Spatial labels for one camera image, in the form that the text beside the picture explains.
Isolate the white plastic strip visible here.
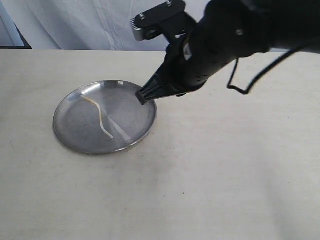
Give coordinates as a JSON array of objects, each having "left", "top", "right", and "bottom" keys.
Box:
[{"left": 80, "top": 94, "right": 114, "bottom": 139}]

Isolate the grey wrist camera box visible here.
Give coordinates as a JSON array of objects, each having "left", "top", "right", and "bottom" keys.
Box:
[{"left": 131, "top": 25, "right": 156, "bottom": 42}]

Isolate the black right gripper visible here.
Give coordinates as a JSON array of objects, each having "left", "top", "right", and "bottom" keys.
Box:
[{"left": 135, "top": 32, "right": 238, "bottom": 105}]

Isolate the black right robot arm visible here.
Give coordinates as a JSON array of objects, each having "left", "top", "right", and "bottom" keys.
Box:
[{"left": 131, "top": 0, "right": 320, "bottom": 104}]

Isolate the round metal plate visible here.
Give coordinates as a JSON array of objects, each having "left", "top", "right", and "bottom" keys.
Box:
[{"left": 52, "top": 80, "right": 158, "bottom": 155}]

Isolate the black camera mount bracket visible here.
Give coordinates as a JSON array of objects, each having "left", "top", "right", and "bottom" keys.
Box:
[{"left": 130, "top": 0, "right": 197, "bottom": 44}]

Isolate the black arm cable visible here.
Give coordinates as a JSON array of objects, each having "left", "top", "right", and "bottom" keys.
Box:
[{"left": 226, "top": 47, "right": 303, "bottom": 96}]

